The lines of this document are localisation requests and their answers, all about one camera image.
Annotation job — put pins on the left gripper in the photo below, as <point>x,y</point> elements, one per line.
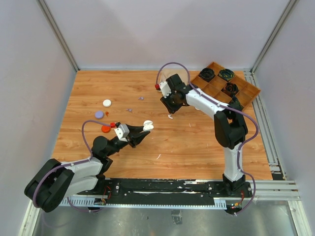
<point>134,138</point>

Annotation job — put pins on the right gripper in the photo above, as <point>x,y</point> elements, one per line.
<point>172,109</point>

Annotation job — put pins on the white earbud charging case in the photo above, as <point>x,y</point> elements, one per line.
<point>148,125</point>

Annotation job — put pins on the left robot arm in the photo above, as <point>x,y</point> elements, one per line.
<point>56,180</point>

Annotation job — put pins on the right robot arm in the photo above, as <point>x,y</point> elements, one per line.
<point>229,126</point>

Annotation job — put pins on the orange round case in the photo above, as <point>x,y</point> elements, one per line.
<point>105,129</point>

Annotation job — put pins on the purple round case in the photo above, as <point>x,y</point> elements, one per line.
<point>99,114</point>

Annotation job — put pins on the white round case far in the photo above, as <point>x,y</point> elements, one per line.
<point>107,103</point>

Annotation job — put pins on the beige folded cloth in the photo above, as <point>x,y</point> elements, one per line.
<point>177,73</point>

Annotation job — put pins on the dark rolled sock top-left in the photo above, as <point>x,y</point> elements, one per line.
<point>207,74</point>

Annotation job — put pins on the wooden compartment tray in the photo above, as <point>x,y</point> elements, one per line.
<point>247,91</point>

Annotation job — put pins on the dark rolled sock middle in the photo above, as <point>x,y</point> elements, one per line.
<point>230,89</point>

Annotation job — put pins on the dark rolled sock bottom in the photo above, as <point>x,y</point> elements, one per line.
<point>235,103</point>

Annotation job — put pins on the dark rolled sock top-right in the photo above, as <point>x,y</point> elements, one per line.
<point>226,74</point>

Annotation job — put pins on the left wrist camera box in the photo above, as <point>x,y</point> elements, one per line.
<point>122,131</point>

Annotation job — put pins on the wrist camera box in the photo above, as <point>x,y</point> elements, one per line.
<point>122,131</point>
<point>164,88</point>

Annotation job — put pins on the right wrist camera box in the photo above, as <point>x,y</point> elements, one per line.
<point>164,88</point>

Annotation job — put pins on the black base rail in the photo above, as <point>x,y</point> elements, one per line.
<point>164,192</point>

